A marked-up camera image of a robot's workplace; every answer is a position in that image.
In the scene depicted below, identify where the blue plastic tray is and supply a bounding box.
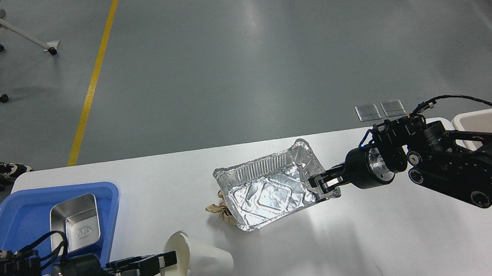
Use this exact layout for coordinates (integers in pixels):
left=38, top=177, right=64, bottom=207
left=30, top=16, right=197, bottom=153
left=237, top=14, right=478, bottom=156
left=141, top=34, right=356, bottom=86
left=0, top=181, right=120, bottom=265

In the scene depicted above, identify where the left floor outlet plate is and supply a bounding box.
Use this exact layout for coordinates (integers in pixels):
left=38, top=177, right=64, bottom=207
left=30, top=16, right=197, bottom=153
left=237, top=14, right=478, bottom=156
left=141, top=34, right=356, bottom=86
left=354, top=103, right=382, bottom=122

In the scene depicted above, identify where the floor outlet plate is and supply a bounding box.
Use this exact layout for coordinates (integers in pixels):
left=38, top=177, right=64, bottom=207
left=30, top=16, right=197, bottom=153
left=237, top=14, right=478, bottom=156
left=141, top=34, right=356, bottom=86
left=380, top=99, right=408, bottom=117
left=354, top=103, right=382, bottom=122

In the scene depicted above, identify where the brown paper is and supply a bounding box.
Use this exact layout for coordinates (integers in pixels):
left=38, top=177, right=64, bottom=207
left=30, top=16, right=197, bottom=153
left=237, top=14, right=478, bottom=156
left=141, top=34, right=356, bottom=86
left=205, top=190, right=237, bottom=225

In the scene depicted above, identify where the stainless steel tray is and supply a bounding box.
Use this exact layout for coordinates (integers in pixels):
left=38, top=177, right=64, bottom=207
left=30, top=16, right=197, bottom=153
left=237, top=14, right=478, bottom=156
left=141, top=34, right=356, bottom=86
left=49, top=193, right=103, bottom=256

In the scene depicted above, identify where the right floor outlet plate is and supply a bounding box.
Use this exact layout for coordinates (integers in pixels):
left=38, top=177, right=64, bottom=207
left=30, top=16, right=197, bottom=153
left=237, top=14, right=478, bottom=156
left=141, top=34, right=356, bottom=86
left=380, top=99, right=408, bottom=117

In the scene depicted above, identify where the aluminium foil tray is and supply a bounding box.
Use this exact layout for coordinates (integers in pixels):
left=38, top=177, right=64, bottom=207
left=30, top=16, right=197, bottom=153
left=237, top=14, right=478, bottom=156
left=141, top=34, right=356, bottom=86
left=212, top=138, right=342, bottom=232

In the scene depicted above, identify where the white paper cup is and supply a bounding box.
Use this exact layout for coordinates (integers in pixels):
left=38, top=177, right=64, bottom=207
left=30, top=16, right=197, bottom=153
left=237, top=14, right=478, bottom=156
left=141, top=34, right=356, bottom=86
left=160, top=231, right=234, bottom=276

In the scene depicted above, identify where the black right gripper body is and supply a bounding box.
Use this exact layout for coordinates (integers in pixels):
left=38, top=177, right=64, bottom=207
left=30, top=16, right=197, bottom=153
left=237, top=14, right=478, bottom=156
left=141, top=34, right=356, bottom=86
left=344, top=148, right=395, bottom=189

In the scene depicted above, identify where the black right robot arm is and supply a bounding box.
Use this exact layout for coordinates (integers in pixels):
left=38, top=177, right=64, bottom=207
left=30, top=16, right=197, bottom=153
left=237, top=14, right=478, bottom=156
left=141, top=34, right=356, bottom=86
left=308, top=97, right=492, bottom=209

